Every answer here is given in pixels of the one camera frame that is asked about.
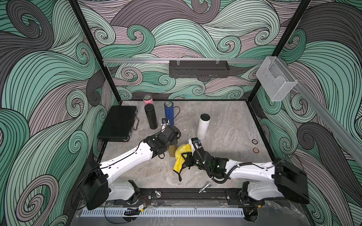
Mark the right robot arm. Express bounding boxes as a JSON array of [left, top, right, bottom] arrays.
[[181, 150, 309, 204]]

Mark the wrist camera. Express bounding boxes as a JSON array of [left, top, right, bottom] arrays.
[[161, 118, 170, 131], [189, 137, 203, 154]]

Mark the yellow grey cleaning cloth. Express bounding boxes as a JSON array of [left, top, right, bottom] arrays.
[[173, 144, 192, 182]]

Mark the black thermos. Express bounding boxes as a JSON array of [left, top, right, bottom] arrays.
[[144, 104, 158, 130]]

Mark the white thermos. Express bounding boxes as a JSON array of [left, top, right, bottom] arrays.
[[197, 114, 211, 140]]

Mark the black wall shelf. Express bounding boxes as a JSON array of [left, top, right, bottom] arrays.
[[169, 60, 230, 80]]

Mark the pink thermos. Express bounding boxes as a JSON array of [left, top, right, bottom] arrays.
[[142, 94, 153, 105]]

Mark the blue thermos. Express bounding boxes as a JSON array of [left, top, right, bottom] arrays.
[[164, 101, 174, 125]]

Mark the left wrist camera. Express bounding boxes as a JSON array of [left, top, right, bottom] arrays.
[[161, 118, 170, 131]]

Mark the silver knob on rail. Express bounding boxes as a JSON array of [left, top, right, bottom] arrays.
[[155, 190, 162, 198]]

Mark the white slotted cable duct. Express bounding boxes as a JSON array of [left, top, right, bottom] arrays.
[[80, 207, 245, 218]]

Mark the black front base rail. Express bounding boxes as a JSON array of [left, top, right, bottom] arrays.
[[107, 187, 300, 202]]

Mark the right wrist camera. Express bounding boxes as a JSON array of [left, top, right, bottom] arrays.
[[189, 137, 203, 154]]

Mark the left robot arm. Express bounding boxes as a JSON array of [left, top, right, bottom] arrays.
[[78, 125, 181, 211]]

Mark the black hard case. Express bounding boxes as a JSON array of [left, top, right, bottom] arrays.
[[97, 105, 140, 142]]

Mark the clear acrylic wall holder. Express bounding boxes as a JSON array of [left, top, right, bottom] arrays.
[[256, 56, 298, 102]]

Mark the gold thermos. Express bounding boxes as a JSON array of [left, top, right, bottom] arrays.
[[168, 144, 178, 158]]

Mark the silver bolt on rail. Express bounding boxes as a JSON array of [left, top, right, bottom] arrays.
[[199, 183, 211, 193]]

